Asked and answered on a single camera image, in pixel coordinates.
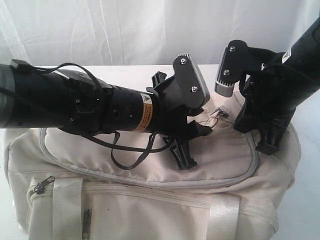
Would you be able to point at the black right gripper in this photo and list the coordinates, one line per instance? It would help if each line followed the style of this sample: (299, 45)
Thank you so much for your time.
(265, 86)

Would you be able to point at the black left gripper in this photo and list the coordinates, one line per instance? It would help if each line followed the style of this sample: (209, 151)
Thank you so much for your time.
(172, 120)

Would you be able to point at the cream white duffel bag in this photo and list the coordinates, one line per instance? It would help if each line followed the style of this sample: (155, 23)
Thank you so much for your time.
(66, 187)

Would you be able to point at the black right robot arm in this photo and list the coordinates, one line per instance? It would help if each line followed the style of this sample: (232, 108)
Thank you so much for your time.
(304, 59)

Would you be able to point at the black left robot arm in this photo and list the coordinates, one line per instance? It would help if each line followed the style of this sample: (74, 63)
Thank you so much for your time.
(119, 118)

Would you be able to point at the white backdrop curtain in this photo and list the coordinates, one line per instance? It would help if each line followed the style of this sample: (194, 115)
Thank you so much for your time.
(145, 32)

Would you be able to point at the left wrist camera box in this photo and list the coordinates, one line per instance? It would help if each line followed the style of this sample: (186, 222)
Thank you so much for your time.
(190, 81)

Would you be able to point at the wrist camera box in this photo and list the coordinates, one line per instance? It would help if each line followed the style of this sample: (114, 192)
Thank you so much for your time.
(232, 67)
(190, 81)

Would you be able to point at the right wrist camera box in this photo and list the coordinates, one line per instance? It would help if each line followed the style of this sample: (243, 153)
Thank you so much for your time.
(232, 67)

